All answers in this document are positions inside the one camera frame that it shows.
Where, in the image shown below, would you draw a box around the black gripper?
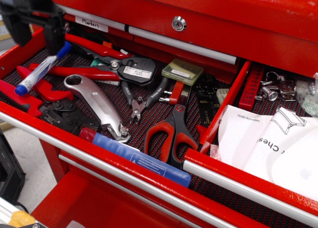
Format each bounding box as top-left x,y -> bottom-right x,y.
0,0 -> 66,56

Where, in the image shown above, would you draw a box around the blue and white marker pen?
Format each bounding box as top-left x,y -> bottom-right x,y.
15,41 -> 71,96

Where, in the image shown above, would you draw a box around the red left open drawer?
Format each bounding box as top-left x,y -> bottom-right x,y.
0,18 -> 251,214

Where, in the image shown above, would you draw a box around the red open drawer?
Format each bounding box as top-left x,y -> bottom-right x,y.
0,18 -> 251,214
183,61 -> 318,227

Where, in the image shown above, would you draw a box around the silver drawer lock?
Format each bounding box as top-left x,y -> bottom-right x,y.
171,16 -> 187,31

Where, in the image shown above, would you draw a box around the red right open drawer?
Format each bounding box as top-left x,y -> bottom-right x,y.
183,61 -> 318,227

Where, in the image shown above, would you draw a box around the cardboard box on shelf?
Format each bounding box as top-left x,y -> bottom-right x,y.
0,18 -> 12,41

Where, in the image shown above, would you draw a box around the white markers label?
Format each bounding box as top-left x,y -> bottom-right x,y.
75,16 -> 108,32

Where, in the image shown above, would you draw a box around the silver utility knife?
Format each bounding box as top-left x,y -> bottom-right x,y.
64,75 -> 131,143

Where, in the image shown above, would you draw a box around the black box on floor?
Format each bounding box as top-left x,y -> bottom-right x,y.
0,130 -> 26,203

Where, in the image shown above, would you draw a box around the green clear plastic box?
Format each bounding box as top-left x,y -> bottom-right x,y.
161,59 -> 204,86

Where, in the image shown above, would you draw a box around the red screwdriver bit holder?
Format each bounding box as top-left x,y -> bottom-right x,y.
159,81 -> 191,106

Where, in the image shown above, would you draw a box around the red tool chest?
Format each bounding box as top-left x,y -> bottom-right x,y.
0,0 -> 318,228

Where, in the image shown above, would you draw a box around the red and black scissors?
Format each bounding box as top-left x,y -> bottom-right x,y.
144,104 -> 198,168

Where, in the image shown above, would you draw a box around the white connector block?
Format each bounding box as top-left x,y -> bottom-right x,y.
216,88 -> 230,105

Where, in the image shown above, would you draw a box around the red drill bit holder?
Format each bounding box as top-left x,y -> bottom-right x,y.
238,65 -> 265,111

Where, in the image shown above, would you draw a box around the white paper manual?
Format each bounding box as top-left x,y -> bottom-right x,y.
218,105 -> 318,182

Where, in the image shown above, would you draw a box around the clear plastic bag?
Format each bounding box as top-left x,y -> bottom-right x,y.
296,73 -> 318,117

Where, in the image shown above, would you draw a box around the white apple mouse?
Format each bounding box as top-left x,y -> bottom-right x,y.
271,129 -> 318,201

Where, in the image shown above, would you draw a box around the black handled pliers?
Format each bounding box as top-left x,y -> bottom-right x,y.
70,42 -> 114,64

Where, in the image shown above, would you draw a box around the red handled crimping tool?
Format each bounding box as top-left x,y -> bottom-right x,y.
0,79 -> 100,136

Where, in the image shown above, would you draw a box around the red handled cable cutter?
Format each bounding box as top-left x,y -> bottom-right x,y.
28,33 -> 158,86

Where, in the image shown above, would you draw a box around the small grey handled cutters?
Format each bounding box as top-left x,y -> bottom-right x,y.
121,76 -> 170,125

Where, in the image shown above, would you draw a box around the black wire stripper tool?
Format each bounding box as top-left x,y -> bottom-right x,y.
195,74 -> 220,140

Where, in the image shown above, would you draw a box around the silver keys and ring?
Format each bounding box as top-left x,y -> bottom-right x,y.
255,71 -> 298,102

